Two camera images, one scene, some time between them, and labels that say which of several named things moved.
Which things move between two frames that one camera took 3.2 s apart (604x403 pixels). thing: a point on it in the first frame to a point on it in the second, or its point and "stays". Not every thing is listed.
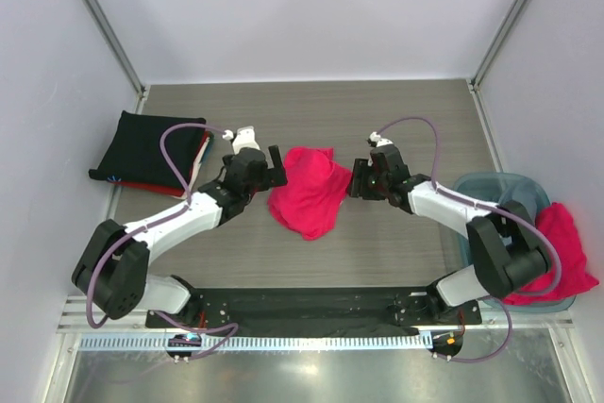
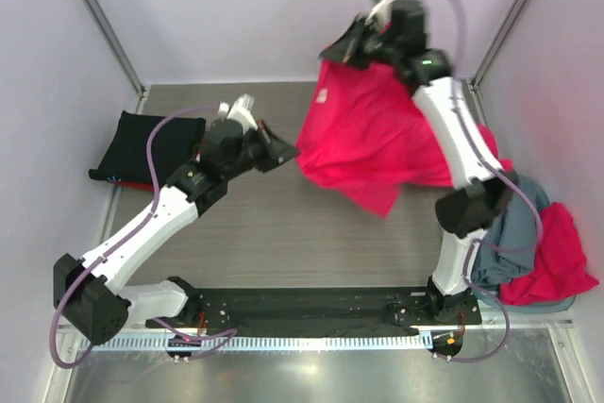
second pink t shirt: (570, 273) stays
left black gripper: (275, 176) to (277, 150)
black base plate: (364, 311) stays
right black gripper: (358, 184) to (346, 47)
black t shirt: (135, 155) stays
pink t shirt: (315, 186) to (367, 132)
